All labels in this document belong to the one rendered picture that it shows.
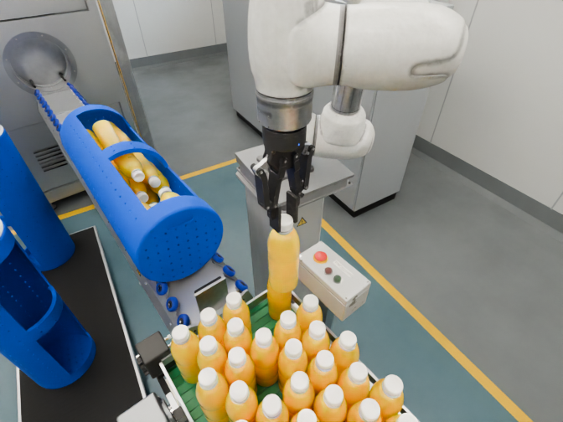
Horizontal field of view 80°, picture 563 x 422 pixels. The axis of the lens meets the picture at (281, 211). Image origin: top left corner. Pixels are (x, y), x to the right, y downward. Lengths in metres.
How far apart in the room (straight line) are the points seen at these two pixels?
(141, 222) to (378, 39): 0.77
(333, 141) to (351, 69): 0.76
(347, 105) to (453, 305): 1.64
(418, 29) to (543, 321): 2.33
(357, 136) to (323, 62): 0.77
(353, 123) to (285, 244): 0.61
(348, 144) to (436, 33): 0.79
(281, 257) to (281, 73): 0.40
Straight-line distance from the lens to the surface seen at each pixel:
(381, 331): 2.20
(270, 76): 0.50
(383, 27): 0.49
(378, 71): 0.49
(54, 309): 1.76
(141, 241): 1.00
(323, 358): 0.83
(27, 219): 2.36
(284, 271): 0.78
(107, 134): 1.56
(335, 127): 1.20
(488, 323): 2.48
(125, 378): 2.00
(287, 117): 0.53
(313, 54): 0.48
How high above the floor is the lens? 1.86
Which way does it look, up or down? 42 degrees down
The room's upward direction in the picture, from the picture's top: straight up
